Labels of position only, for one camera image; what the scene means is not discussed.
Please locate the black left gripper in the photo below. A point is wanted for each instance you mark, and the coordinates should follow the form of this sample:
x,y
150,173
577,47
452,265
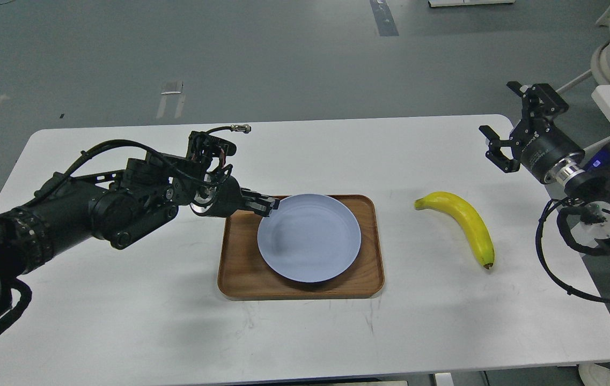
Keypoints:
x,y
224,199

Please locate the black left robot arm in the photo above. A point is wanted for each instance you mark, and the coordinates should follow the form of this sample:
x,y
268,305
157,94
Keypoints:
x,y
119,191

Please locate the yellow banana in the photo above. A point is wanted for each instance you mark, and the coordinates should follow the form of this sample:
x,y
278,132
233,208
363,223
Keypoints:
x,y
471,223

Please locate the light blue plate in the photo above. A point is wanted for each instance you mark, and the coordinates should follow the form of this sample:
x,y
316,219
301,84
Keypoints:
x,y
309,238

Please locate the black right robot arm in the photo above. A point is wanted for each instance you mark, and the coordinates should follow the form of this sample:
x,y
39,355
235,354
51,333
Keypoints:
x,y
584,217

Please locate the brown wooden tray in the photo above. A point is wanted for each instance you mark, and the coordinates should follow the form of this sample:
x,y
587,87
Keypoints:
x,y
244,275

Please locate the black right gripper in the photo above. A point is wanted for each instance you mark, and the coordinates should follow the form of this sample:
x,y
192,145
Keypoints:
x,y
536,143

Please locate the white shoe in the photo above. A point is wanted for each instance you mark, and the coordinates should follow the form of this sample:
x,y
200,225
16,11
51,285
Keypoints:
x,y
592,374

